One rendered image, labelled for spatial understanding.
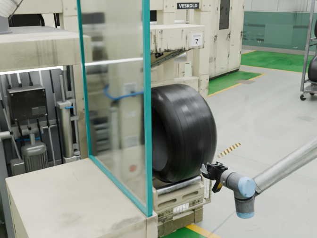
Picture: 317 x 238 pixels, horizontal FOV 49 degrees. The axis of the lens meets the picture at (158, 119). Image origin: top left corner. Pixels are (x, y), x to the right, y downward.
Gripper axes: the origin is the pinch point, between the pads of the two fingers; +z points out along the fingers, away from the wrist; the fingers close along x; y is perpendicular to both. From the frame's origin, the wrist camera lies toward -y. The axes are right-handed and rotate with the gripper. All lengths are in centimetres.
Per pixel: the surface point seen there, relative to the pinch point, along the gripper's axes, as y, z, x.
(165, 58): 61, 50, -12
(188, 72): 4, 397, -280
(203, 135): 22.0, -4.2, 1.4
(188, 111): 35.2, 1.2, 6.3
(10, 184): 23, -7, 100
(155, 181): -17.7, 40.9, 7.9
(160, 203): -16.8, 10.4, 22.9
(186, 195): -19.9, 14.1, 2.6
